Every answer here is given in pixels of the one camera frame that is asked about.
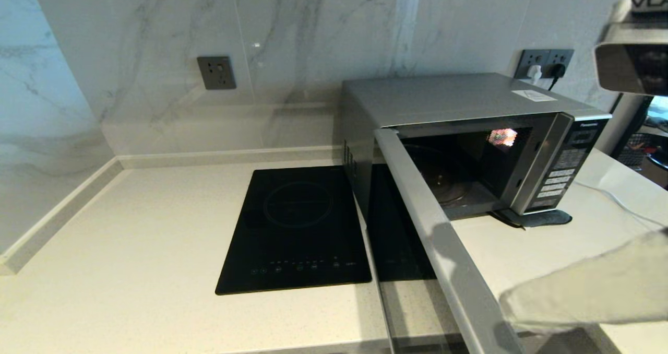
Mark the black flat pad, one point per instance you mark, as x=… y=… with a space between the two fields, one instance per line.
x=543 y=218

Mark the double grey wall socket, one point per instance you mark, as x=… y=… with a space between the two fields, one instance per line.
x=544 y=57

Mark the glass microwave turntable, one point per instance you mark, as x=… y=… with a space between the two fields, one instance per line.
x=449 y=187

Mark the black power plug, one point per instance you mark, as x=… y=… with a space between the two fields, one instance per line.
x=557 y=72

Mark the white sheet of paper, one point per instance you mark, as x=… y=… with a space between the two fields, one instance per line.
x=533 y=95

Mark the dark metal door frame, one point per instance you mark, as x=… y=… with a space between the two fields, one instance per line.
x=618 y=124

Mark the single grey wall socket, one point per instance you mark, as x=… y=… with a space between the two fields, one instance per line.
x=216 y=73

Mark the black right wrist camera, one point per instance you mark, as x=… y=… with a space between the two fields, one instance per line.
x=634 y=61

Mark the white power plug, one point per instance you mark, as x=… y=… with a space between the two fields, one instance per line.
x=534 y=73

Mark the silver microwave oven body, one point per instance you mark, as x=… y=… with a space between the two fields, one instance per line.
x=443 y=95

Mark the dark round container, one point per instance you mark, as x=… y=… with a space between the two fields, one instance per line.
x=658 y=168

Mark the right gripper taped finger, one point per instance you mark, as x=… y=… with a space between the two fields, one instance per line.
x=610 y=270
x=600 y=309

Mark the black induction cooktop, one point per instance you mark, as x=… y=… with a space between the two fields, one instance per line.
x=297 y=228

